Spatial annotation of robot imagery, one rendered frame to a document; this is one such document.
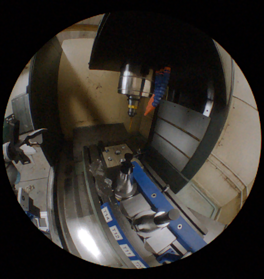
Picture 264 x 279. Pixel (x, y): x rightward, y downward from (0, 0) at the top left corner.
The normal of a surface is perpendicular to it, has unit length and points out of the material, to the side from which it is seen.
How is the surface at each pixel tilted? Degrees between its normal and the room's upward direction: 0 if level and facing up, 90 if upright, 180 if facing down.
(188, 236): 0
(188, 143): 89
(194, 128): 90
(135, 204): 0
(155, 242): 0
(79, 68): 90
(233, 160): 90
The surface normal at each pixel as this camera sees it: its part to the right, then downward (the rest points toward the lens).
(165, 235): 0.14, -0.85
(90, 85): 0.48, 0.51
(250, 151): -0.87, 0.15
